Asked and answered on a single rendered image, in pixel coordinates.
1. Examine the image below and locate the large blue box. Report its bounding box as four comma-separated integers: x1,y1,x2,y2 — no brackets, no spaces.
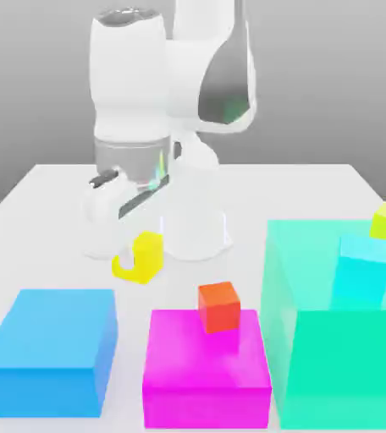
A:
0,288,119,419

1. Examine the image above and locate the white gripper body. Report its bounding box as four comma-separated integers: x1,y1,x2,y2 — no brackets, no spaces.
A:
83,173,173,260

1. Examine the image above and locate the large magenta box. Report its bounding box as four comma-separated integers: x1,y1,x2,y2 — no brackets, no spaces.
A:
141,308,273,430

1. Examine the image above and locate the small red cube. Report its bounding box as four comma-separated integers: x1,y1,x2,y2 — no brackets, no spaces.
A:
197,281,241,335

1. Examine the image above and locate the small cyan cube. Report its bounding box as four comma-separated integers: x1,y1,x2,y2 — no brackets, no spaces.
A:
330,233,386,310

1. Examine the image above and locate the large teal box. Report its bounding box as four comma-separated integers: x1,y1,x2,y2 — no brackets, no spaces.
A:
259,219,386,431

